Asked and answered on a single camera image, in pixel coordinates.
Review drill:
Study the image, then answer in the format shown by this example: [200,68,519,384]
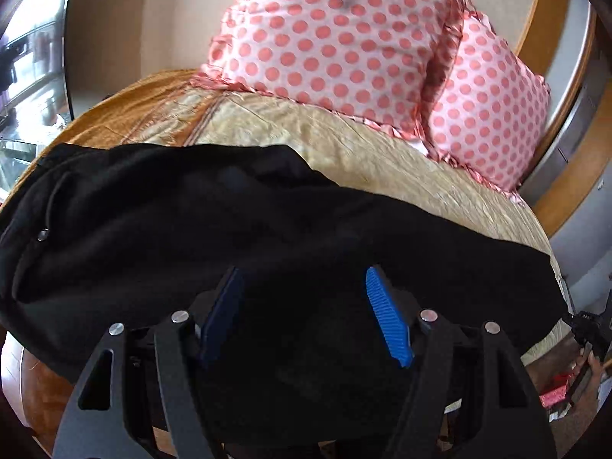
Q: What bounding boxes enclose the black pants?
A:
[0,142,571,446]

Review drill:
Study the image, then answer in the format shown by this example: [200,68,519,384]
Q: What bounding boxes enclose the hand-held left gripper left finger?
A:
[52,265,247,459]

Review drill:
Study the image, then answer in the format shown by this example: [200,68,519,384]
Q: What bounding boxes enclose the red cloth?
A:
[539,373,575,408]

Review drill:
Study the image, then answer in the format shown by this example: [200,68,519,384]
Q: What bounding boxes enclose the dark framed window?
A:
[0,0,80,192]

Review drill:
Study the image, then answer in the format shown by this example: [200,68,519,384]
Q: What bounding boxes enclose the pink polka dot pillow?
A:
[421,14,553,193]
[191,0,472,140]

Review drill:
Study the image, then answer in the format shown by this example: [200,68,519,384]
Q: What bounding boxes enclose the person's right hand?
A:
[580,348,609,386]

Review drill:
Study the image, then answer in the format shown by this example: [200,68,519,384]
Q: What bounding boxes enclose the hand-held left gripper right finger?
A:
[366,264,558,459]

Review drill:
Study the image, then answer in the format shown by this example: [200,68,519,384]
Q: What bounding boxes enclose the yellow patterned bedsheet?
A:
[0,69,572,374]

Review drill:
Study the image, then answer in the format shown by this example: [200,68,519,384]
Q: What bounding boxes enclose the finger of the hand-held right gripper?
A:
[563,312,596,346]

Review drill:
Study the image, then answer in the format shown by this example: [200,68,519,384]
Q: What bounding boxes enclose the wooden bed frame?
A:
[0,335,77,443]

